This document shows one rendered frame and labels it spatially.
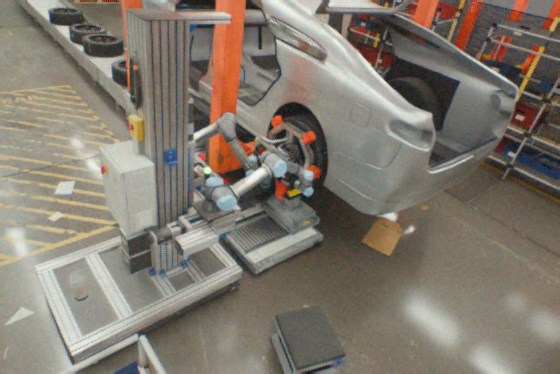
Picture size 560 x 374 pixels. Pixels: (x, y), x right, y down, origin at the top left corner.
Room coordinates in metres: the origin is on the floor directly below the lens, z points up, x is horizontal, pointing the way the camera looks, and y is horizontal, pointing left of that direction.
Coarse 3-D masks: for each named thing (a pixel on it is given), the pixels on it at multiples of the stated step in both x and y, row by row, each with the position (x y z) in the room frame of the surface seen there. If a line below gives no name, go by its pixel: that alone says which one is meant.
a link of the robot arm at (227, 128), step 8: (224, 120) 2.49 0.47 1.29; (224, 128) 2.43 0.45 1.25; (232, 128) 2.45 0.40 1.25; (224, 136) 2.41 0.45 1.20; (232, 136) 2.42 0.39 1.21; (232, 144) 2.42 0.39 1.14; (240, 144) 2.45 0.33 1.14; (240, 152) 2.43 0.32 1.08; (240, 160) 2.43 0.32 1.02; (248, 160) 2.45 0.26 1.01; (248, 168) 2.43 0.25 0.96; (256, 168) 2.51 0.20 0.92
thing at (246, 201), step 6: (258, 186) 3.07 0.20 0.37; (246, 192) 2.92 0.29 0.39; (252, 192) 2.99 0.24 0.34; (258, 192) 3.05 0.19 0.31; (264, 192) 3.12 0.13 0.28; (240, 198) 2.90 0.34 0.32; (246, 198) 2.92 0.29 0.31; (252, 198) 3.16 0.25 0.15; (240, 204) 2.98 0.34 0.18; (246, 204) 3.12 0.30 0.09; (252, 204) 3.14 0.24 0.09
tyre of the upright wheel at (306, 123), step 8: (288, 120) 3.07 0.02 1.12; (296, 120) 3.00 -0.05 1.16; (304, 120) 2.99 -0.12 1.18; (312, 120) 3.02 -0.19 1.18; (304, 128) 2.92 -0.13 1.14; (312, 128) 2.91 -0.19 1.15; (320, 128) 2.96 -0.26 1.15; (320, 136) 2.88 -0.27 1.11; (312, 144) 2.84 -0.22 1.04; (320, 144) 2.82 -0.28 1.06; (320, 152) 2.79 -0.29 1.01; (320, 160) 2.77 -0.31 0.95; (320, 168) 2.76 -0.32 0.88; (320, 176) 2.79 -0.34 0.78; (312, 184) 2.79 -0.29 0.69
